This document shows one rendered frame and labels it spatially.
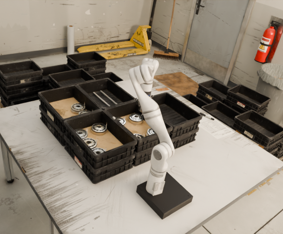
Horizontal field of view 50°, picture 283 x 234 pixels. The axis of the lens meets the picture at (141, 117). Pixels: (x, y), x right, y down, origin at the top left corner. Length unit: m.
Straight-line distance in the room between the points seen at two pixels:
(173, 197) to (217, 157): 0.59
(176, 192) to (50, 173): 0.76
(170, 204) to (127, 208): 0.24
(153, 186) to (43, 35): 3.88
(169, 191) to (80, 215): 0.52
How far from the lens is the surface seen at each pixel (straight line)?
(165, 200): 1.76
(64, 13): 5.23
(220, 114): 3.43
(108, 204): 1.75
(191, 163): 2.11
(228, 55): 5.00
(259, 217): 2.99
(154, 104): 1.54
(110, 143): 1.94
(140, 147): 1.90
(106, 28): 5.71
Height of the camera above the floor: 2.03
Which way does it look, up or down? 33 degrees down
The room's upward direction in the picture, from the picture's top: 9 degrees clockwise
